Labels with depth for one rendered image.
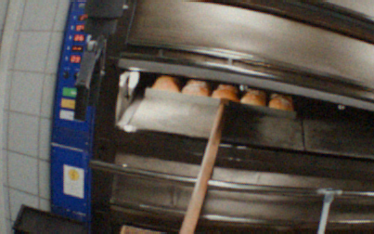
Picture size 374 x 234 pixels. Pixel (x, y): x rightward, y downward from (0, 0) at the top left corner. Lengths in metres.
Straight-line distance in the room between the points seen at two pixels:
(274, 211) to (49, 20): 1.01
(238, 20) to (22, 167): 0.92
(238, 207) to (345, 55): 0.64
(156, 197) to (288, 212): 0.44
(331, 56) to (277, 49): 0.21
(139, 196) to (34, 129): 0.43
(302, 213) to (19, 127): 1.04
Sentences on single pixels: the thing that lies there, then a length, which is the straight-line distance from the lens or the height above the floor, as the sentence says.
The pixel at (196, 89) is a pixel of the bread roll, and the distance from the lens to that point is 3.47.
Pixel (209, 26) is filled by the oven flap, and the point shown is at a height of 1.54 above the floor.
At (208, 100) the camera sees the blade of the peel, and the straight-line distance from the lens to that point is 3.46.
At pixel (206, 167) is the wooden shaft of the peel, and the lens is 2.62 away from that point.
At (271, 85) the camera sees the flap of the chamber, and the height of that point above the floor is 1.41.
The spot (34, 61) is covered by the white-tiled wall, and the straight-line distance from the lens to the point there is 3.02.
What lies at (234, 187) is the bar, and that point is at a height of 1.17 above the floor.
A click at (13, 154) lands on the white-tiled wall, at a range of 3.13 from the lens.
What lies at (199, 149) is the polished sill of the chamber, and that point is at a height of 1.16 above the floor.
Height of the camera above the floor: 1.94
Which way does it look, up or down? 14 degrees down
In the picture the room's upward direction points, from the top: 8 degrees clockwise
